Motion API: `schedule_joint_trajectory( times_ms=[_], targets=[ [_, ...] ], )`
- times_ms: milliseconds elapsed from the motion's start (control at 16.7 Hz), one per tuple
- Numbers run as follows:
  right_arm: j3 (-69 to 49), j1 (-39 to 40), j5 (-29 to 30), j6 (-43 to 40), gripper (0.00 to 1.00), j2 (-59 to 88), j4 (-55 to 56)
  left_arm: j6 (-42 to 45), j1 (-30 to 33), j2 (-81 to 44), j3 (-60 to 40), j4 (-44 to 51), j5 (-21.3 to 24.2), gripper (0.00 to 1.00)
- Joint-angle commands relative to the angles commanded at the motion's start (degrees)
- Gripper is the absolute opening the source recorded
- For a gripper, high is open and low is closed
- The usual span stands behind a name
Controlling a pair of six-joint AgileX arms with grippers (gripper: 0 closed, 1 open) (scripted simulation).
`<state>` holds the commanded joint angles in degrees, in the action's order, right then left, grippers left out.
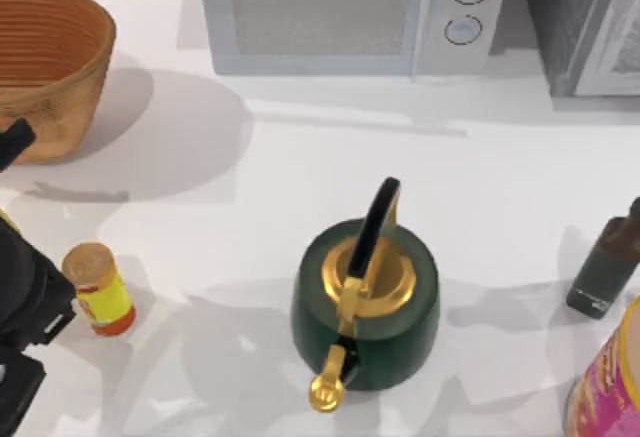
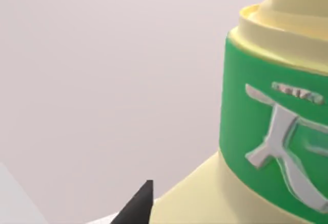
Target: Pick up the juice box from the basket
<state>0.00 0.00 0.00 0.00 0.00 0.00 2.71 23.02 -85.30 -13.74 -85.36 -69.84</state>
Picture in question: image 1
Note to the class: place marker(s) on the green and gold kettle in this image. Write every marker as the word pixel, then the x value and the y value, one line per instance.
pixel 395 302

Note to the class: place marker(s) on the microwave oven door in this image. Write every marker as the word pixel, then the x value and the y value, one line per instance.
pixel 320 12

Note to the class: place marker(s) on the pale microwave oven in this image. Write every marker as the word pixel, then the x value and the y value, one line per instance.
pixel 350 12

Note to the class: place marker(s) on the yellow and red can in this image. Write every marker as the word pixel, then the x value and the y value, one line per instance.
pixel 102 297

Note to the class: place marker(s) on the dark green bottle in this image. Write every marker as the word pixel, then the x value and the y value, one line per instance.
pixel 600 269

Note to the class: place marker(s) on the woven orange-brown basket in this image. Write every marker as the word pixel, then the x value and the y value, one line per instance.
pixel 47 67

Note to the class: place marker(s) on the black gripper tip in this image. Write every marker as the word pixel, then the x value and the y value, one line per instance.
pixel 17 141

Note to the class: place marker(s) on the pink and yellow can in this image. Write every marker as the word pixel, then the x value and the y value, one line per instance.
pixel 612 387

